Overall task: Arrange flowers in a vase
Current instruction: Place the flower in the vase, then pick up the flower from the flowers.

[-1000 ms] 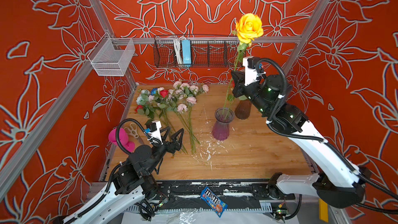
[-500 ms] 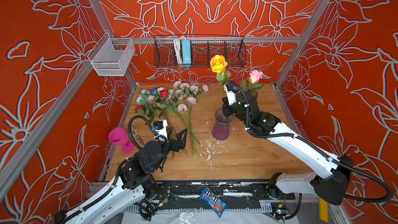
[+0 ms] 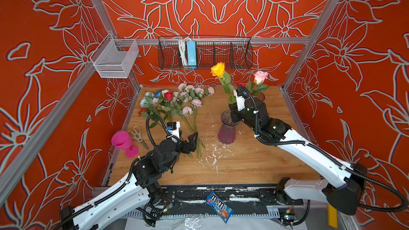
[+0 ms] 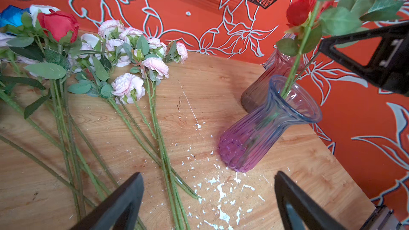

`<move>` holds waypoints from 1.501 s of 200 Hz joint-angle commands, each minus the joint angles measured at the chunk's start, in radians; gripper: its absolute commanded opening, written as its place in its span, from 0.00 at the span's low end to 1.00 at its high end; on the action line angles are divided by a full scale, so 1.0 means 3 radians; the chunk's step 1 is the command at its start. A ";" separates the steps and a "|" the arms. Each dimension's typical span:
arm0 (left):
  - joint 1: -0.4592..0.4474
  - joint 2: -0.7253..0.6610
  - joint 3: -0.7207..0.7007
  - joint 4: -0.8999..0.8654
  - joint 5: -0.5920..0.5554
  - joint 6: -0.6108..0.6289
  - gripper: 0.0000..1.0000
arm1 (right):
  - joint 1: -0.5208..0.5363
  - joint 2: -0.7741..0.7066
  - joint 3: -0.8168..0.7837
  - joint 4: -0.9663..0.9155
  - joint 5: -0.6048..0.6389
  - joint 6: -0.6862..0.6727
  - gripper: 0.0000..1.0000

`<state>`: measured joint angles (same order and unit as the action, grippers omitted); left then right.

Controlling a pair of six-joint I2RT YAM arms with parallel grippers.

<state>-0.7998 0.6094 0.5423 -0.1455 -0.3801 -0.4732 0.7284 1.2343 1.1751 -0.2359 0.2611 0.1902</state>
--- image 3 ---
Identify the orange yellow rose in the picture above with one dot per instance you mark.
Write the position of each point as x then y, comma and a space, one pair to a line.
225, 79

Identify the white mesh basket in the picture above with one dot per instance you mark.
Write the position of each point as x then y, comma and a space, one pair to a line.
115, 58

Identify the brown glass vase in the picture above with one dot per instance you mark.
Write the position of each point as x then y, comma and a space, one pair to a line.
261, 96

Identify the blue and white flowers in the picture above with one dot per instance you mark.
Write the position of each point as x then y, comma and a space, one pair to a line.
151, 101

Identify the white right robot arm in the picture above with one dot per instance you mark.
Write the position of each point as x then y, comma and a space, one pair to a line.
342, 185

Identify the large red rose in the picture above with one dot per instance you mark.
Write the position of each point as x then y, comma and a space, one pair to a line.
170, 105

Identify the dark red flower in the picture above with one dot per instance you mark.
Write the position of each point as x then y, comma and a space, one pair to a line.
143, 112

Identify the light blue box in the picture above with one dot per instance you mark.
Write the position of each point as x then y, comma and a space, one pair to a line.
191, 54

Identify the small red rose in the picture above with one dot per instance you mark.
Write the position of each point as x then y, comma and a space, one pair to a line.
242, 84

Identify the yellow block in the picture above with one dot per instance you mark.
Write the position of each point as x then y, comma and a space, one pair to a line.
332, 216

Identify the beige handled scissors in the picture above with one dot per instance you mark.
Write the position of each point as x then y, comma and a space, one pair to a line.
136, 134

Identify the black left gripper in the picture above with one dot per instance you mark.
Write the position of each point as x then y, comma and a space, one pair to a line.
192, 145

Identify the pink plastic goblet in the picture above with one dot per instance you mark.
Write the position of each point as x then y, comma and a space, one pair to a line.
122, 141

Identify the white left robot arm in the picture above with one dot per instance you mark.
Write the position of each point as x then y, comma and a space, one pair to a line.
136, 189

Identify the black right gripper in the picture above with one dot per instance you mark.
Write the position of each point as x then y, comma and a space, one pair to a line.
236, 113

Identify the purple glass vase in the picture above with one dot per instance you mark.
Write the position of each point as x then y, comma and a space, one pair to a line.
227, 132

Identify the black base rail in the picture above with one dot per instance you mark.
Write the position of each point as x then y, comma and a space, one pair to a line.
246, 200

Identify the blue candy bag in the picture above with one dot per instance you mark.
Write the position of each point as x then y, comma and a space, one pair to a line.
219, 207

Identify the pink rose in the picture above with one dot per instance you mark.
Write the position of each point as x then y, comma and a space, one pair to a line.
257, 85

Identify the pink carnation spray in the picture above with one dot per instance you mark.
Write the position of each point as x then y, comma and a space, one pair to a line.
187, 101

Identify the black wire basket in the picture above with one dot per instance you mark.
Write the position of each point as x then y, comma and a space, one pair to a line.
234, 52

